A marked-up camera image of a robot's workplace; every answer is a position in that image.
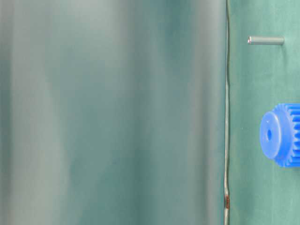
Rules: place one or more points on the silver metal shaft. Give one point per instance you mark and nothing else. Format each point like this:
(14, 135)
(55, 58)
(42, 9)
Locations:
(262, 40)

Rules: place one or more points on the blue plastic gear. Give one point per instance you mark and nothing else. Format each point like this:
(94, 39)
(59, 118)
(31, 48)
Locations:
(280, 135)

